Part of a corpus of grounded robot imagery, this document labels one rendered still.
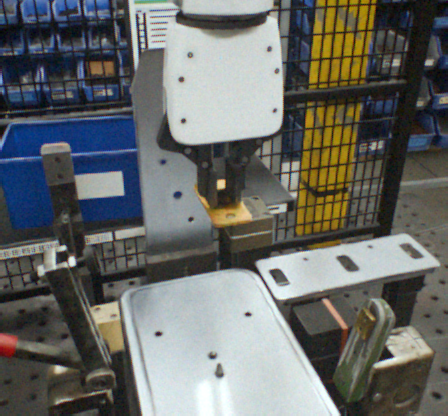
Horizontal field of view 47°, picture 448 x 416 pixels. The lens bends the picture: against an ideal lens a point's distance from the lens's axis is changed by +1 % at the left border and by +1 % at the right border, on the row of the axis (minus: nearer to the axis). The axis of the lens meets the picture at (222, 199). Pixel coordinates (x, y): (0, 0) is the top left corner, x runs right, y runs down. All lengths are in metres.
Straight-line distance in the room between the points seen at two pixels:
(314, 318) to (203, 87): 0.45
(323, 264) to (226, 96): 0.47
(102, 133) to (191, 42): 0.61
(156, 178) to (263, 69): 0.39
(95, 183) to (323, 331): 0.43
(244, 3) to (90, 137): 0.65
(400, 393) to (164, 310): 0.33
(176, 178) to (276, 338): 0.28
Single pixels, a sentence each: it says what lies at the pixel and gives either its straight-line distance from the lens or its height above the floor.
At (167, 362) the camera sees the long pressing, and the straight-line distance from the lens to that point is 0.69.
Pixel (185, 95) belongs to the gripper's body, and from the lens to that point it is 0.42.
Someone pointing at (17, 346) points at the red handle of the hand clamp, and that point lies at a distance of 0.58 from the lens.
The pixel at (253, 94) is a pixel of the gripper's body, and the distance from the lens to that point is 0.44.
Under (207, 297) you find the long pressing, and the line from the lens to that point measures 0.77.
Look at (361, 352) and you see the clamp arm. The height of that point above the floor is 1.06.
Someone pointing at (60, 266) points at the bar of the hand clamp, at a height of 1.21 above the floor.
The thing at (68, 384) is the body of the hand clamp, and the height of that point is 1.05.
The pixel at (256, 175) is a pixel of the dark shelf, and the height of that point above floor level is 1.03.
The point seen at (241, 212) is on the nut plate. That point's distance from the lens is 0.49.
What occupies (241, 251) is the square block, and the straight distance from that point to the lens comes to 0.87.
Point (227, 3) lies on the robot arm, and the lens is 0.40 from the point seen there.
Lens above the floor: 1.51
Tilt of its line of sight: 30 degrees down
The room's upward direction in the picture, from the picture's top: straight up
